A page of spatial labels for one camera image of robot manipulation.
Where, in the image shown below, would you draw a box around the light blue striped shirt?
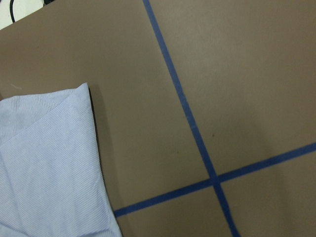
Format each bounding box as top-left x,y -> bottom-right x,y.
0,83 -> 121,237

